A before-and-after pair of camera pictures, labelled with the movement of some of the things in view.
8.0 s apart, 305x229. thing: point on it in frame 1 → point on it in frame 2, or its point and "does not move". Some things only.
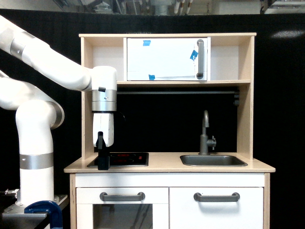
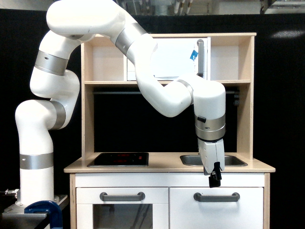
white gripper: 103,137 → 212,156
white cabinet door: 186,213 does not move
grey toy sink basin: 210,160 does not move
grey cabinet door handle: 234,198 does not move
